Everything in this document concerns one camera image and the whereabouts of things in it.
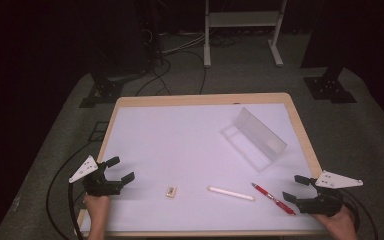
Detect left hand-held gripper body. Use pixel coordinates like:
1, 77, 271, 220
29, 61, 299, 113
68, 155, 124, 197

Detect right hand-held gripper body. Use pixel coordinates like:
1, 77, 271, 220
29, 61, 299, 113
295, 170, 364, 218

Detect red pen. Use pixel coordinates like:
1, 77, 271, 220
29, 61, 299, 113
251, 182, 297, 216

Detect white pen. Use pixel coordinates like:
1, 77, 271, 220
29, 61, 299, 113
206, 185, 256, 202

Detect clear plastic pencil case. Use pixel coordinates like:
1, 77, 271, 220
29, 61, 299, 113
219, 107, 288, 174

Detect person's left hand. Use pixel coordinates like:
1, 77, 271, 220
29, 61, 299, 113
83, 195, 112, 216

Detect person's right hand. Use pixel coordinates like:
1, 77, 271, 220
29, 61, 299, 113
313, 205, 359, 240

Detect white table mat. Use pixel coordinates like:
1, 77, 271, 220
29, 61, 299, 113
80, 103, 328, 233

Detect black stand base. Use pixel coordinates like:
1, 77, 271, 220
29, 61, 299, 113
78, 71, 126, 109
303, 66, 358, 104

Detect black wire floor bracket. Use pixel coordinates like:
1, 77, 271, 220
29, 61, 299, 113
89, 121, 110, 143

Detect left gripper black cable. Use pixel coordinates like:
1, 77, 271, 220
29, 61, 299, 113
45, 141, 98, 240

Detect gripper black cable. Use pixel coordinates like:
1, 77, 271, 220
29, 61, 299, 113
45, 141, 98, 240
341, 188, 379, 240

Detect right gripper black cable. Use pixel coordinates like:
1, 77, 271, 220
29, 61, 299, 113
341, 188, 379, 240

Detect black floor cable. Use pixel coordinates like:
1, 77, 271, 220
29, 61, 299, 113
134, 49, 173, 97
176, 49, 208, 95

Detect white floor cables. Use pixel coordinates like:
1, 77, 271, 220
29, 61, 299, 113
161, 32, 208, 55

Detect white metal stand frame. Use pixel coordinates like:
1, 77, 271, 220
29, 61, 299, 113
203, 0, 288, 69

